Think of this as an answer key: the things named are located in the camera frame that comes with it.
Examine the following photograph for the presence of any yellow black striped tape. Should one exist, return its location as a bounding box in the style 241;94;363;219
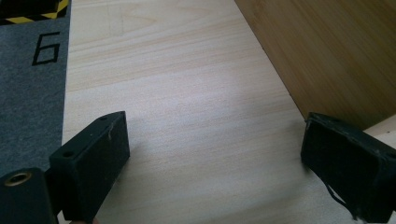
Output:
0;0;70;26

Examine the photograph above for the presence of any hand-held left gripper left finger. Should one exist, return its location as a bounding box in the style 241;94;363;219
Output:
49;110;131;224

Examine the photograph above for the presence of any brown wooden box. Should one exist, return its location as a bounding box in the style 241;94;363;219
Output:
233;0;396;131

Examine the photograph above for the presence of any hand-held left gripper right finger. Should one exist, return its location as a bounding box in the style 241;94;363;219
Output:
300;112;396;224

